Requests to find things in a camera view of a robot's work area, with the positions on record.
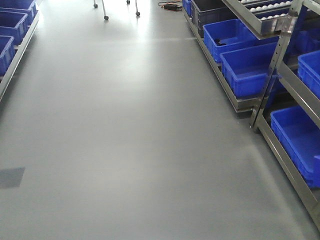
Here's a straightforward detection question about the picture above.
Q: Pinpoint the left steel shelf rail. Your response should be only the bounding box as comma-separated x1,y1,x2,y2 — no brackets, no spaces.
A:
0,10,40,101

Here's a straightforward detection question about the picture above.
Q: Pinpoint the blue crate shelf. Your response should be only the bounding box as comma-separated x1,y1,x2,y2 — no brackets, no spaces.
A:
297,50,320,99
220,42,277,99

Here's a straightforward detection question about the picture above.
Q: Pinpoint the blue crate left middle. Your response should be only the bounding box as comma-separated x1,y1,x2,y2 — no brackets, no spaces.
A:
0,11,28,46

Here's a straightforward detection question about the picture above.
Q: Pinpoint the blue crate middle shelf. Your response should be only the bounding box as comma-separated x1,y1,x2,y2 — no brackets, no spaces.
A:
297,50,320,99

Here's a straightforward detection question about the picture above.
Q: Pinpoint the blue crate bottom near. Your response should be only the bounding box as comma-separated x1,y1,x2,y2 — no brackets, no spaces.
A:
270,106,320,188

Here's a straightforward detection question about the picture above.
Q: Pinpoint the steel roller shelf rack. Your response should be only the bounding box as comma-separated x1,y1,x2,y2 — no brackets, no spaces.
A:
183,0,320,229

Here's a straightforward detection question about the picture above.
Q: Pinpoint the blue crate lower shelf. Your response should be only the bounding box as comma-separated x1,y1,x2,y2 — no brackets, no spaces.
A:
220,42,277,99

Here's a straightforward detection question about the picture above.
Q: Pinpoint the blue crate left lower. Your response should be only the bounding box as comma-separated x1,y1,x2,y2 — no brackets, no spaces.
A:
0,35,15,77

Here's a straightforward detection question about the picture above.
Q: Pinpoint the dark navy crate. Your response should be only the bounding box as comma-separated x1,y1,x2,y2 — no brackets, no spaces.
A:
191,0,237,38

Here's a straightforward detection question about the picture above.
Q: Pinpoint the blue crate with black part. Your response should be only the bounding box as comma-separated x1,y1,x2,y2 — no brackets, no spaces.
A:
202,18,280,63

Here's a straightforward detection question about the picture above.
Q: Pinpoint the black orange device on floor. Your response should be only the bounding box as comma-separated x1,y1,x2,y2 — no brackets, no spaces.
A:
158,0,183,12

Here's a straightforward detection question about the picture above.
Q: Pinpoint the steel cart with casters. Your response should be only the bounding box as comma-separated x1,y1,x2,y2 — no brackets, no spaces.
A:
92,0,141,22

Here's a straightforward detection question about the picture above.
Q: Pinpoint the blue crate left upper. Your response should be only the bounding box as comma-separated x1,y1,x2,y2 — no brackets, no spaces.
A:
0,0,38,26

